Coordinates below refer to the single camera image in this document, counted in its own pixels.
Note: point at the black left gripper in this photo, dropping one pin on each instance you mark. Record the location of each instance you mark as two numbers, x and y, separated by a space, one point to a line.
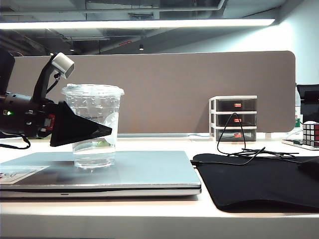
22 117

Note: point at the clear plastic coffee cup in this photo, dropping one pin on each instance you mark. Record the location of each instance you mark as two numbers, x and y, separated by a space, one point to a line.
94 107

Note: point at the silver Dell laptop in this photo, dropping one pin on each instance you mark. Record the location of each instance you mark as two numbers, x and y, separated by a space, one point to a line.
149 169

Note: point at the green flat item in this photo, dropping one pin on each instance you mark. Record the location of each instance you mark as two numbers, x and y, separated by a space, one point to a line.
101 143

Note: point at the brown desk partition screen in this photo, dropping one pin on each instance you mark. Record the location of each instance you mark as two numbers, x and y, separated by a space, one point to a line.
162 94

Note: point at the long ceiling light strip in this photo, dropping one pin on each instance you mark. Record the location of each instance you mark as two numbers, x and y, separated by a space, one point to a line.
124 24

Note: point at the small white drawer organizer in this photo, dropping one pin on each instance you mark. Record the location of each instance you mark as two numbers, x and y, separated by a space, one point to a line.
211 117

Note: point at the black mouse pad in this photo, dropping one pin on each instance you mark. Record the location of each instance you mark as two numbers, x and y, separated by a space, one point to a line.
249 186

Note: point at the white flat tray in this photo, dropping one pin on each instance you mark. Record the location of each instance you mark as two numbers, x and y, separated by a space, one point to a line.
290 142

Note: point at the plastic bottle with green label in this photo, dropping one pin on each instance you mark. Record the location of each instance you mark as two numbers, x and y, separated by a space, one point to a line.
298 122

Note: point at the black monitor beside partition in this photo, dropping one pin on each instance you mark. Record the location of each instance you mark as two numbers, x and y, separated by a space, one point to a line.
310 109

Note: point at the Rubik's cube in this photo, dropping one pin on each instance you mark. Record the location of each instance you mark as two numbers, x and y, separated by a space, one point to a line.
311 133

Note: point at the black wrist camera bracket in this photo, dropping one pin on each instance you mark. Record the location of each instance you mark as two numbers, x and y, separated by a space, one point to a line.
41 82

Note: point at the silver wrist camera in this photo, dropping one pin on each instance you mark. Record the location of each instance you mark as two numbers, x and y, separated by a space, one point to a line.
63 65

